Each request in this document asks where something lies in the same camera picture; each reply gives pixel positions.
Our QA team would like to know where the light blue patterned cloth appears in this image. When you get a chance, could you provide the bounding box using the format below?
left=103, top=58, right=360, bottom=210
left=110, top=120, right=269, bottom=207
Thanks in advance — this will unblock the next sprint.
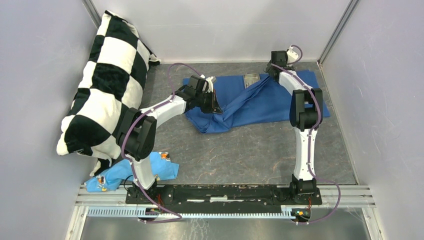
left=84, top=152, right=180, bottom=193

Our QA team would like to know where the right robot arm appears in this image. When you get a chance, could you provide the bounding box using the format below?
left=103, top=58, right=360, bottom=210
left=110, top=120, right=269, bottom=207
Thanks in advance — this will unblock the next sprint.
left=265, top=50, right=323, bottom=204

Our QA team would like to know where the blue surgical drape cloth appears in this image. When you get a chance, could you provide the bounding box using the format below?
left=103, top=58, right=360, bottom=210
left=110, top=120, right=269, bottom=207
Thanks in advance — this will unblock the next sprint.
left=182, top=69, right=331, bottom=135

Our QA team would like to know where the aluminium frame rail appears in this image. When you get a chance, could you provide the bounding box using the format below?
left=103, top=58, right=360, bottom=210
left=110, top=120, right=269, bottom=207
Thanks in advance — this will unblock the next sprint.
left=74, top=185, right=377, bottom=209

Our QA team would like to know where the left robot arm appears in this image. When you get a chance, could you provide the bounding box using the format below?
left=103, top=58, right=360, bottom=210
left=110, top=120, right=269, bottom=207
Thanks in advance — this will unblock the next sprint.
left=117, top=75, right=222, bottom=204

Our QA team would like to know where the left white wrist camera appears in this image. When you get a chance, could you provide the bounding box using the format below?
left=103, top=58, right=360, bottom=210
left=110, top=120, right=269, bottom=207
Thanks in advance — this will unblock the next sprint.
left=201, top=74, right=217, bottom=93

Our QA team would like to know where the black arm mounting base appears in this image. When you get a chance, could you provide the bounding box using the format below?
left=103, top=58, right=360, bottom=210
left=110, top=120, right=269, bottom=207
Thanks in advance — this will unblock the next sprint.
left=125, top=184, right=323, bottom=215

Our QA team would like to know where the metal instrument tray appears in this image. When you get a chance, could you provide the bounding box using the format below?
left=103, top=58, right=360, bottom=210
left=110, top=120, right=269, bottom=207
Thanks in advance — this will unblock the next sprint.
left=243, top=73, right=261, bottom=89

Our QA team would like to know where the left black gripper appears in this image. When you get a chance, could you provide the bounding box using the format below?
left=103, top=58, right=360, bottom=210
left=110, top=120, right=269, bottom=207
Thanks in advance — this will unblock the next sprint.
left=195, top=90, right=223, bottom=115

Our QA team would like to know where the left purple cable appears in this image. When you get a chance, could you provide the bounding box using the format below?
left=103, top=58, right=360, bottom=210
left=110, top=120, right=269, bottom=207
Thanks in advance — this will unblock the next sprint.
left=120, top=62, right=204, bottom=224

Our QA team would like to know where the white slotted cable duct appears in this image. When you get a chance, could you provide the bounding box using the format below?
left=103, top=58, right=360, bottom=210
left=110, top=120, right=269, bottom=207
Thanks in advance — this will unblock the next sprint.
left=87, top=206, right=295, bottom=220

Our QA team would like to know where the black white checkered pillow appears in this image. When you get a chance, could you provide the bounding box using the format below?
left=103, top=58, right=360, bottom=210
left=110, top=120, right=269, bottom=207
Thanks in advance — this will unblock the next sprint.
left=56, top=10, right=161, bottom=176

